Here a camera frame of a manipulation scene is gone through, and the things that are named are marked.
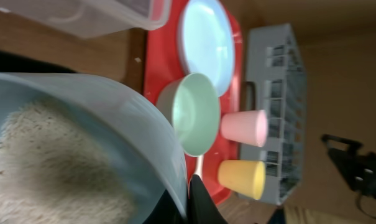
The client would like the grey dishwasher rack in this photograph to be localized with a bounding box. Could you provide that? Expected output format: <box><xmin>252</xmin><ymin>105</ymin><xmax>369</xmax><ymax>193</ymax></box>
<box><xmin>239</xmin><ymin>24</ymin><xmax>307</xmax><ymax>205</ymax></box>

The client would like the pink plastic cup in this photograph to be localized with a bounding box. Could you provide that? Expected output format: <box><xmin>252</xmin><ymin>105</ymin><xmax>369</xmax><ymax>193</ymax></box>
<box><xmin>221</xmin><ymin>110</ymin><xmax>268</xmax><ymax>147</ymax></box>

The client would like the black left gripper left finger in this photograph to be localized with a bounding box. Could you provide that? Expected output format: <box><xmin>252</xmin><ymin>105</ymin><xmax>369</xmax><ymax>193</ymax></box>
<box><xmin>143</xmin><ymin>190</ymin><xmax>185</xmax><ymax>224</ymax></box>

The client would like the light blue plate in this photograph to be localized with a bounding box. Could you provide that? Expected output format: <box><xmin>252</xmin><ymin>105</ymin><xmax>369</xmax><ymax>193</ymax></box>
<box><xmin>177</xmin><ymin>0</ymin><xmax>236</xmax><ymax>96</ymax></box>

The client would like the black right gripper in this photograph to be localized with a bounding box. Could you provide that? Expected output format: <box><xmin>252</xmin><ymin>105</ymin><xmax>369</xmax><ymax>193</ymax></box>
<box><xmin>321</xmin><ymin>134</ymin><xmax>376</xmax><ymax>199</ymax></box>

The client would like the yellow plastic cup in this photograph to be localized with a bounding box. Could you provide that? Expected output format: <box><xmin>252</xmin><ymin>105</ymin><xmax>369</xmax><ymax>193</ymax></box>
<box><xmin>218</xmin><ymin>160</ymin><xmax>266</xmax><ymax>200</ymax></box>

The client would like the clear plastic bin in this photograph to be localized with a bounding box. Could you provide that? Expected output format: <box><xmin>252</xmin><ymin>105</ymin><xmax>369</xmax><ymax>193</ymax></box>
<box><xmin>0</xmin><ymin>0</ymin><xmax>172</xmax><ymax>38</ymax></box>

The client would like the white rice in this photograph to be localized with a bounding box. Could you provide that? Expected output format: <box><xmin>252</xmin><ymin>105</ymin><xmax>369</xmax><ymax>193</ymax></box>
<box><xmin>0</xmin><ymin>100</ymin><xmax>135</xmax><ymax>224</ymax></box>

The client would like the mint green bowl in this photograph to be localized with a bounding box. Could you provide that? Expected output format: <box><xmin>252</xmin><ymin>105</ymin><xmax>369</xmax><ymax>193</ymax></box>
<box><xmin>155</xmin><ymin>73</ymin><xmax>221</xmax><ymax>157</ymax></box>

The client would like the light blue bowl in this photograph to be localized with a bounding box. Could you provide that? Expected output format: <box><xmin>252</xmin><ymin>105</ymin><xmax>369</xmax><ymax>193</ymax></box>
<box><xmin>0</xmin><ymin>73</ymin><xmax>188</xmax><ymax>223</ymax></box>

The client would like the black tray bin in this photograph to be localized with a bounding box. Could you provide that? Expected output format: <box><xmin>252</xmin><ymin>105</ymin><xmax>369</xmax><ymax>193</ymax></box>
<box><xmin>0</xmin><ymin>50</ymin><xmax>75</xmax><ymax>73</ymax></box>

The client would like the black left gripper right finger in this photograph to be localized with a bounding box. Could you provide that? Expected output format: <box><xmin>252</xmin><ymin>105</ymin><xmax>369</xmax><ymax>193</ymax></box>
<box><xmin>188</xmin><ymin>174</ymin><xmax>227</xmax><ymax>224</ymax></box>

